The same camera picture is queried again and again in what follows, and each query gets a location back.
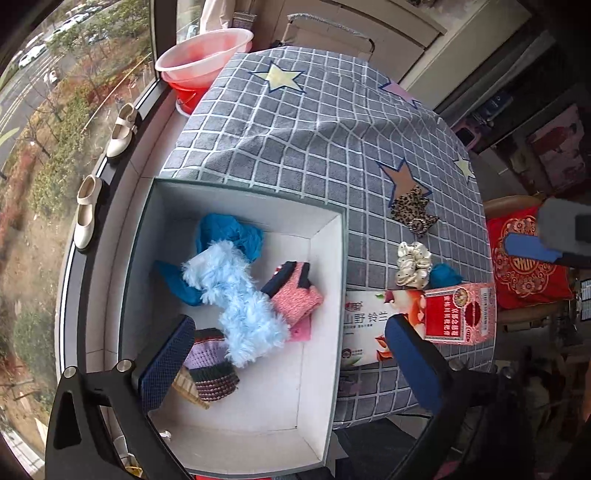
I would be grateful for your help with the cardboard box behind table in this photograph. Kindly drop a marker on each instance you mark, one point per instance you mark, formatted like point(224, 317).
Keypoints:
point(332, 27)

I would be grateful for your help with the leopard print hair bow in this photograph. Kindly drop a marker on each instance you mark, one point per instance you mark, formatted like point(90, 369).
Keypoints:
point(411, 207)

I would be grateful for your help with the beige sock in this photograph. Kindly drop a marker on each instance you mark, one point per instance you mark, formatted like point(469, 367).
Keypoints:
point(189, 387)

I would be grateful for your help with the blue shoe cover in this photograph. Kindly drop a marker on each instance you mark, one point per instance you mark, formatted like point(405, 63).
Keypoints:
point(226, 230)
point(445, 275)

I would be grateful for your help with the white cardboard box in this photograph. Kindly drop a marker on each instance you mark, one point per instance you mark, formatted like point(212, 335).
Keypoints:
point(277, 406)

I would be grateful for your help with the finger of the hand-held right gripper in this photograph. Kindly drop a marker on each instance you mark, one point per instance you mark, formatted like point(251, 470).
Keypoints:
point(531, 247)

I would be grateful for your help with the red medicine box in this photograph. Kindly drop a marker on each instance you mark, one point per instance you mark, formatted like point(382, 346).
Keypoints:
point(461, 314)

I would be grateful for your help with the wall poster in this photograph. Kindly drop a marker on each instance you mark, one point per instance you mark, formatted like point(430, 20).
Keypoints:
point(561, 147)

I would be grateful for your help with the pink sock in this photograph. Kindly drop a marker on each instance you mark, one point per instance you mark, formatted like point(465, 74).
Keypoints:
point(295, 295)

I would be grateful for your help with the pink plastic basin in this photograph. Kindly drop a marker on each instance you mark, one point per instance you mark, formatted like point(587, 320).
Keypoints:
point(203, 50)

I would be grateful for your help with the white polka dot scrunchie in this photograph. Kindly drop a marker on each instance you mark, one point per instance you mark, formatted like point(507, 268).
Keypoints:
point(413, 265)

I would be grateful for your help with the purple knitted sock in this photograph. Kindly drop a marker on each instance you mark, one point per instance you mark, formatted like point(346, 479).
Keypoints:
point(210, 364)

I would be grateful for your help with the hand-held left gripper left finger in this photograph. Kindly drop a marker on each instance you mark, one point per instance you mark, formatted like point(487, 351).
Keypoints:
point(166, 364)

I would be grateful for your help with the purple plastic stool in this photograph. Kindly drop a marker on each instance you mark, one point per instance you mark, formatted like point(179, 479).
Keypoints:
point(467, 134)

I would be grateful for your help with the light blue fluffy sock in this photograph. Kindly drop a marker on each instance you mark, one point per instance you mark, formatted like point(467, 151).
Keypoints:
point(240, 304)

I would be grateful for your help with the red patterned cushion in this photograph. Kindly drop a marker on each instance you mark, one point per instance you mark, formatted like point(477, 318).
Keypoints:
point(521, 281)

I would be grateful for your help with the grey checked star tablecloth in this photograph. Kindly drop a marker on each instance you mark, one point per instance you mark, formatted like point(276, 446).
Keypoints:
point(314, 129)

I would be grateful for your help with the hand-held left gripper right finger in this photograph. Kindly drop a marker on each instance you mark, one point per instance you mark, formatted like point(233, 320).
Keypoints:
point(411, 360)

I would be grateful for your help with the white floral tissue box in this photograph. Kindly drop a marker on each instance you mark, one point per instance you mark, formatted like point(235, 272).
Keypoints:
point(364, 327)

